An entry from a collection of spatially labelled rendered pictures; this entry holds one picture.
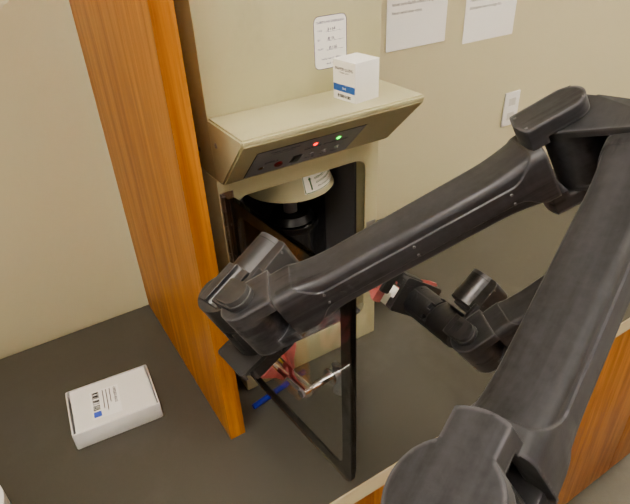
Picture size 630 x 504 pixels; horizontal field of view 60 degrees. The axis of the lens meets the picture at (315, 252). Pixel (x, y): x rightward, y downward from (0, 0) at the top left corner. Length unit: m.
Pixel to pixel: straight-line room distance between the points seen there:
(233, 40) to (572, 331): 0.60
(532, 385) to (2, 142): 1.07
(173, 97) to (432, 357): 0.78
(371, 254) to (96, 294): 0.95
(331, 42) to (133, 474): 0.80
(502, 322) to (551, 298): 0.40
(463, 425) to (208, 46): 0.62
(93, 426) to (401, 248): 0.74
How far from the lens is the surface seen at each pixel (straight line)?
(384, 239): 0.56
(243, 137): 0.75
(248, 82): 0.85
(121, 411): 1.13
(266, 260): 0.67
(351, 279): 0.57
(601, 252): 0.46
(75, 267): 1.37
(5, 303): 1.38
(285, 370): 0.81
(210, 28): 0.82
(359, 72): 0.85
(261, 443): 1.06
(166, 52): 0.70
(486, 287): 0.90
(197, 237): 0.79
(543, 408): 0.39
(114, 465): 1.10
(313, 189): 0.99
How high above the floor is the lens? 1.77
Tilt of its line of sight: 33 degrees down
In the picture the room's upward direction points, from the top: 3 degrees counter-clockwise
